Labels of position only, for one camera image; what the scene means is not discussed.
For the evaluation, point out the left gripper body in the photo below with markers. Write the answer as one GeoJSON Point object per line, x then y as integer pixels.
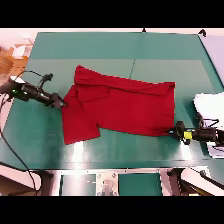
{"type": "Point", "coordinates": [57, 100]}

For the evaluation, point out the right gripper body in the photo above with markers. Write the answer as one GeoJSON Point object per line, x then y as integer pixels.
{"type": "Point", "coordinates": [179, 131]}

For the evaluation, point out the red T-shirt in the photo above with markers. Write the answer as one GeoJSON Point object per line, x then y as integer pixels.
{"type": "Point", "coordinates": [126, 103]}

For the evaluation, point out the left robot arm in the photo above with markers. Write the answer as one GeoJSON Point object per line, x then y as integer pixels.
{"type": "Point", "coordinates": [28, 90]}

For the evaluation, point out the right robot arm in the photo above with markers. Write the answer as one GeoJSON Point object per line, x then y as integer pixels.
{"type": "Point", "coordinates": [206, 134]}

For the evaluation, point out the white garment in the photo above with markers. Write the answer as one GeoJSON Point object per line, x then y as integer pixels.
{"type": "Point", "coordinates": [210, 106]}

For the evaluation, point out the silver frame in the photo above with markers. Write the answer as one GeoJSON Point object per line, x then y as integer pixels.
{"type": "Point", "coordinates": [107, 182]}

